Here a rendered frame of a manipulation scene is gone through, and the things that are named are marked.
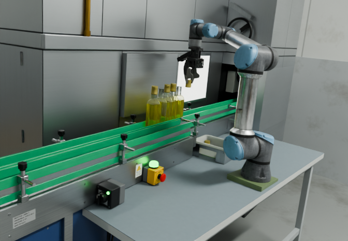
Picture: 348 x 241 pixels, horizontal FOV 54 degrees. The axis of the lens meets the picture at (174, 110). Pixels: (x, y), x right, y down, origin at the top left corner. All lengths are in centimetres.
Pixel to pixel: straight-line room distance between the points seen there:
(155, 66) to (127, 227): 100
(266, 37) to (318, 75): 159
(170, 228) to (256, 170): 60
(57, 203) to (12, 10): 85
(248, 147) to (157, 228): 58
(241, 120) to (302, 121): 266
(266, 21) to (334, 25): 156
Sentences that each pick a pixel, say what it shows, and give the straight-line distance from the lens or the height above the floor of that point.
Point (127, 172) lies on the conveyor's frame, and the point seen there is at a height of 83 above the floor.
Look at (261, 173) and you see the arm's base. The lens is 173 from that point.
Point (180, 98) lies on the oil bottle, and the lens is 198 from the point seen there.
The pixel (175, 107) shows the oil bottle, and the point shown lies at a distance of 195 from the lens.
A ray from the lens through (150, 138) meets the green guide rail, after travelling 162.
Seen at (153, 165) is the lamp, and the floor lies 84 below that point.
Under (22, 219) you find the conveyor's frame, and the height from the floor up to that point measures 82.
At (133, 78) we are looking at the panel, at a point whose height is 119.
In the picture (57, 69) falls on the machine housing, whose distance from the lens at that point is 155.
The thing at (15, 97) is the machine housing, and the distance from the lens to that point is 170.
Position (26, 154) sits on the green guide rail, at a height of 95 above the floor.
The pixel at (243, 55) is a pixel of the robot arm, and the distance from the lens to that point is 156.
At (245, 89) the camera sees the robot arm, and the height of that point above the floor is 122.
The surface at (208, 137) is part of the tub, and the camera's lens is 214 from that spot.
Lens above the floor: 144
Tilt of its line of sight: 13 degrees down
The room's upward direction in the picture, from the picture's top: 5 degrees clockwise
